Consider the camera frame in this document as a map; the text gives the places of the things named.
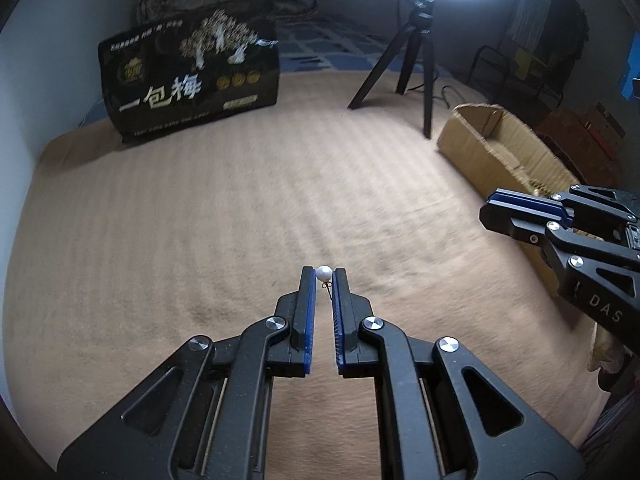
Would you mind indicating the orange box on floor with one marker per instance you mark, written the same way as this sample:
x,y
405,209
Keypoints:
x,y
589,144

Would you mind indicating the black snack bag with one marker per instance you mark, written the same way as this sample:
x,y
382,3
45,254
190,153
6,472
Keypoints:
x,y
167,75

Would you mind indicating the black tripod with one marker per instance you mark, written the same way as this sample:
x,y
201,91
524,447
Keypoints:
x,y
414,38

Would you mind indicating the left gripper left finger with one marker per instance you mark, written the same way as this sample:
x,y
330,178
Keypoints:
x,y
204,412

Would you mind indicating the white pearl earring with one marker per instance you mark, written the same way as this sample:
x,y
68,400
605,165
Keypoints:
x,y
324,275

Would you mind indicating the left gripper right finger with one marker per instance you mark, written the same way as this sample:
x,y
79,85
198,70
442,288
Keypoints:
x,y
442,414

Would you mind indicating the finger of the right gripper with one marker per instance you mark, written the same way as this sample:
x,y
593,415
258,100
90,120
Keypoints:
x,y
555,204
520,224

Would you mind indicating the black metal rack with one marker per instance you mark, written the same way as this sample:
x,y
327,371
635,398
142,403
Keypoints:
x,y
493,70

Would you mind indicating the right gloved hand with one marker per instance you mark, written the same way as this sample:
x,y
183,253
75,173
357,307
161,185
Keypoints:
x,y
607,353

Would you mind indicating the blue patterned bedding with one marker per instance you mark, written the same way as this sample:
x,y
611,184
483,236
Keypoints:
x,y
328,43

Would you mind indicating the cardboard box tray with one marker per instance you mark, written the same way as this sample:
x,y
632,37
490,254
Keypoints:
x,y
493,149

